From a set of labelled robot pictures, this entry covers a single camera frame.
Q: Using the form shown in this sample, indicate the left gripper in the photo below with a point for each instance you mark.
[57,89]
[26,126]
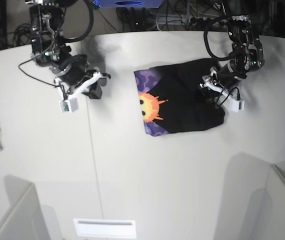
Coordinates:
[247,56]

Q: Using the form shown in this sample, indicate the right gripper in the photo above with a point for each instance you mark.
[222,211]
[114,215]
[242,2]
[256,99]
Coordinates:
[50,48]

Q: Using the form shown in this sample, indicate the black T-shirt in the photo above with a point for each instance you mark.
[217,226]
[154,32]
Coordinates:
[167,97]

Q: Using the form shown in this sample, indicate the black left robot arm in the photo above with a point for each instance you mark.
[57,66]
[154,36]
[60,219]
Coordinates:
[230,8]

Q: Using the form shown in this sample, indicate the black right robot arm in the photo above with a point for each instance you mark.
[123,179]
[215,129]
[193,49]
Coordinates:
[90,8]

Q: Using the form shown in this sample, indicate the blue device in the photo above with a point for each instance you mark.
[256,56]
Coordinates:
[128,3]

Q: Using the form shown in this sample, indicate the grey partition panel right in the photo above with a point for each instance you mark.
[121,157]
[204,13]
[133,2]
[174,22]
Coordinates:
[264,218]

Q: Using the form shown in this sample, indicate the grey partition panel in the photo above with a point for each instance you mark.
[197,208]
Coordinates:
[26,218]
[264,218]

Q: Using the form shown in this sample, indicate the white paper label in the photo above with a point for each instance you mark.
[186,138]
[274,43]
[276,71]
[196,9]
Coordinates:
[103,228]

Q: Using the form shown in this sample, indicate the grey partition panel left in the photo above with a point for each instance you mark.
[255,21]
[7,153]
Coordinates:
[26,218]

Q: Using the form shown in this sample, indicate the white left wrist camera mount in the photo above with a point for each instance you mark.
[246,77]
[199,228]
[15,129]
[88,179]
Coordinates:
[211,83]

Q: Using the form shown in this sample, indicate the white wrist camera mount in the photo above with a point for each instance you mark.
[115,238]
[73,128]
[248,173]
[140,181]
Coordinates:
[68,102]
[211,83]

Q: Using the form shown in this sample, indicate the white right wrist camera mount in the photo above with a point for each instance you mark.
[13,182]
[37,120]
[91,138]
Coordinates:
[68,102]

